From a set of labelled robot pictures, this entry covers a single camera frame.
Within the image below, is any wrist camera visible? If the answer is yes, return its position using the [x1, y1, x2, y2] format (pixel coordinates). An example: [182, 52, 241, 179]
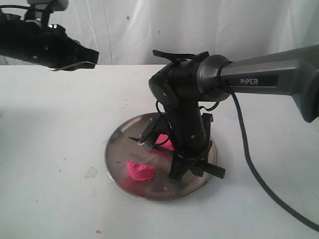
[24, 0, 69, 21]
[152, 50, 209, 63]

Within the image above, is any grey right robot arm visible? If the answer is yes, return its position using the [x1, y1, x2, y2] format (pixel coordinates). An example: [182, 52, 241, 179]
[149, 45, 319, 183]

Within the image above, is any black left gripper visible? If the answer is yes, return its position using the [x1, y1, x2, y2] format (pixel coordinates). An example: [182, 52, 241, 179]
[0, 14, 99, 71]

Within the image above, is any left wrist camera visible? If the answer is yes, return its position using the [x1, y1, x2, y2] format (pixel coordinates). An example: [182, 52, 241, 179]
[24, 0, 69, 21]

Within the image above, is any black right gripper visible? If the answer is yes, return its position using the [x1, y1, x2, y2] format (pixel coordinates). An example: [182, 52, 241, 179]
[139, 99, 212, 184]

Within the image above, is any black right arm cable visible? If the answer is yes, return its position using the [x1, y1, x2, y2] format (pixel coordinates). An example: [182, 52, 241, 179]
[156, 89, 319, 231]

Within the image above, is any white plastic backdrop sheet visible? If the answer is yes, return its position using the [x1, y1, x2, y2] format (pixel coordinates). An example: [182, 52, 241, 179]
[0, 0, 319, 66]

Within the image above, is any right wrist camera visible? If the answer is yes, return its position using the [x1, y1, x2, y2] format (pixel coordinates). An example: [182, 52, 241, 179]
[152, 50, 209, 63]

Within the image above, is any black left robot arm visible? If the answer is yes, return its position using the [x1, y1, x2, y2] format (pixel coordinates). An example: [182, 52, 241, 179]
[0, 12, 99, 71]

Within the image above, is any pink play dough lump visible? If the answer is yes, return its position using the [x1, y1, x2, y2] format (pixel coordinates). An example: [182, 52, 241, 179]
[155, 134, 174, 151]
[127, 161, 156, 181]

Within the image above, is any round stainless steel plate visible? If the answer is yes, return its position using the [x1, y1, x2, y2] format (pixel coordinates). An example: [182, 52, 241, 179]
[105, 113, 213, 201]

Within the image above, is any black knife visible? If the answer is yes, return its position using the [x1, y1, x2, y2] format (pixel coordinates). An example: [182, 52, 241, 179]
[128, 135, 226, 179]

